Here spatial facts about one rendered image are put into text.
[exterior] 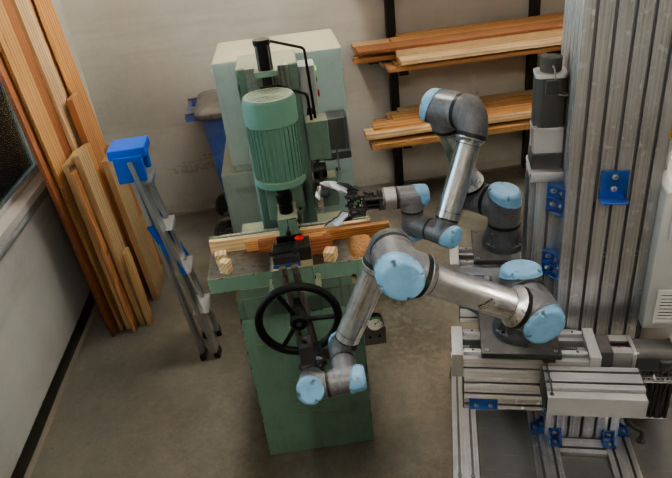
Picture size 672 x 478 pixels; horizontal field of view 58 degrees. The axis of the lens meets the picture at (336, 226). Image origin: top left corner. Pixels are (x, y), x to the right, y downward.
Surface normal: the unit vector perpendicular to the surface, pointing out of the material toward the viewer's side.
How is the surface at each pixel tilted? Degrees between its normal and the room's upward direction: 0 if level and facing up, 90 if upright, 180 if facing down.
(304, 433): 90
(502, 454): 0
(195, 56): 90
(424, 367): 0
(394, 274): 86
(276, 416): 90
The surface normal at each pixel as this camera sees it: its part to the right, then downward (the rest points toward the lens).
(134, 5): 0.11, 0.47
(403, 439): -0.11, -0.87
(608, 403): -0.15, 0.49
